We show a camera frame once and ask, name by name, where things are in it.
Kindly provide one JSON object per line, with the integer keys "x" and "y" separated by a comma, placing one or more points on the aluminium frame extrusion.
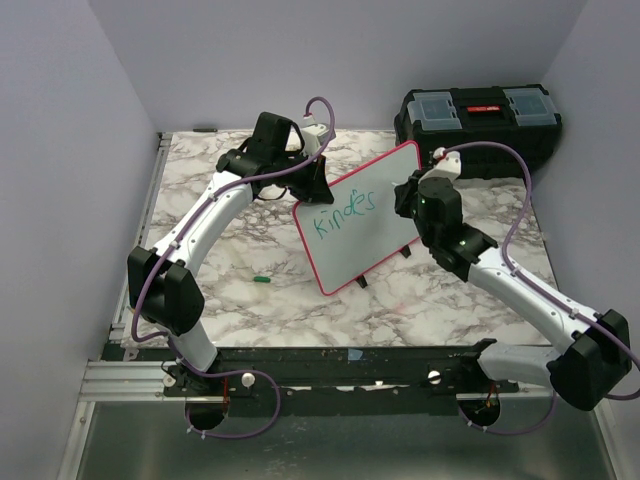
{"x": 118, "y": 375}

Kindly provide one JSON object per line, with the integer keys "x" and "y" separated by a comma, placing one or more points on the black plastic toolbox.
{"x": 521, "y": 117}

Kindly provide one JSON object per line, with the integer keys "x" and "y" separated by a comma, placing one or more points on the pink framed whiteboard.
{"x": 360, "y": 229}

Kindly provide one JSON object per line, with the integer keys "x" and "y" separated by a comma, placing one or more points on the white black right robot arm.
{"x": 589, "y": 352}

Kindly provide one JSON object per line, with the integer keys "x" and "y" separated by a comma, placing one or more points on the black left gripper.
{"x": 315, "y": 188}

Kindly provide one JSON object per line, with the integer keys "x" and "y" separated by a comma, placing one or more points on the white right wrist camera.
{"x": 445, "y": 164}

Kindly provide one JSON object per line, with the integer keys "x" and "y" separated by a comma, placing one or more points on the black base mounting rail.
{"x": 261, "y": 382}

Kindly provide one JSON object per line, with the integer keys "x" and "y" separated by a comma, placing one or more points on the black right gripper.
{"x": 405, "y": 192}

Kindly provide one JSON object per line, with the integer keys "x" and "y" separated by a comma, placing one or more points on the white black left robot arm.
{"x": 162, "y": 283}

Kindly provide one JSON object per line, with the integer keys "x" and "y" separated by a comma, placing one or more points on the blue tape piece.
{"x": 354, "y": 354}

